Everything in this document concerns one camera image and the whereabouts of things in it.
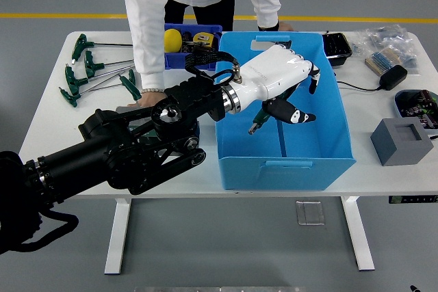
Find clear bags of resistors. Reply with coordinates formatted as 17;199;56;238
352;24;420;76

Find black plastic tray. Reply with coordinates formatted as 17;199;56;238
322;32;353;68

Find resistor strip bundle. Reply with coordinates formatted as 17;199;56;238
364;47;404;76

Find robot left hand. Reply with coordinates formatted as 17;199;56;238
233;44;322;125

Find yellow floor tape line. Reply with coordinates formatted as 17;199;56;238
0;12;438;25

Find thin green T-handle hex key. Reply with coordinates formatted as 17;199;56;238
118;75;142;101

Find metal floor socket plate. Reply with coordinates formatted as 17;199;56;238
294;200;325;226

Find white table leg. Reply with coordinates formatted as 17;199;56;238
340;196;376;271
103;198;133;276

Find person's right hand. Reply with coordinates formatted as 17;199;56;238
127;90;168;109

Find black adapter cord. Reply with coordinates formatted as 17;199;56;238
336;81;383;93

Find yellow ball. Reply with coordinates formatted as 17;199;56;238
164;29;183;53

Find dark parts pile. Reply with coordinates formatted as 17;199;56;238
183;41;219;55

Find dark blue plastic bin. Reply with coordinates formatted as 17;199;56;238
164;24;224;70

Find small green T-handle hex key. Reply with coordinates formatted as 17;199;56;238
80;68;137;95

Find yellow tape measure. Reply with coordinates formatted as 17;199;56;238
192;31;220;49

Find large light blue foam box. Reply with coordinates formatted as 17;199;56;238
214;31;357;192

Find black table control panel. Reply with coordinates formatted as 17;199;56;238
388;195;438;205

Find black power adapter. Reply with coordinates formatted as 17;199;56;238
378;64;409;92

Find large green T-handle hex key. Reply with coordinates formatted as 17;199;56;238
248;98;288;159

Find green T-handle key black shaft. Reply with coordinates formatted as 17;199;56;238
70;34;133;62

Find grey cube with recess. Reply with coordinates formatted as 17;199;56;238
370;117;435;168

